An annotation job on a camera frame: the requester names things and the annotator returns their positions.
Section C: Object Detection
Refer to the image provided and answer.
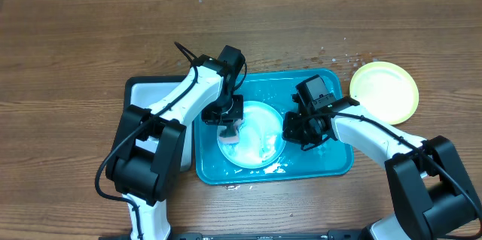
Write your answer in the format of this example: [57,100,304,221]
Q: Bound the green and pink sponge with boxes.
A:
[218,125,240,144]

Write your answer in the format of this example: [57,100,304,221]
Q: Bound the light blue plate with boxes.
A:
[217,101,285,169]

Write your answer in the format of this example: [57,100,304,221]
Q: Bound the yellow plate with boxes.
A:
[349,62,419,125]

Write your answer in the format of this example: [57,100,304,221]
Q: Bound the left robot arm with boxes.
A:
[94,44,247,239]

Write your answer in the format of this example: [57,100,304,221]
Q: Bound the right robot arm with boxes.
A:
[282,95,481,239]

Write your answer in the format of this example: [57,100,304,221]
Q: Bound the teal plastic serving tray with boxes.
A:
[194,68,354,185]

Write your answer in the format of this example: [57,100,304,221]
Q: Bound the black tray with soapy water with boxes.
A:
[123,75,194,172]

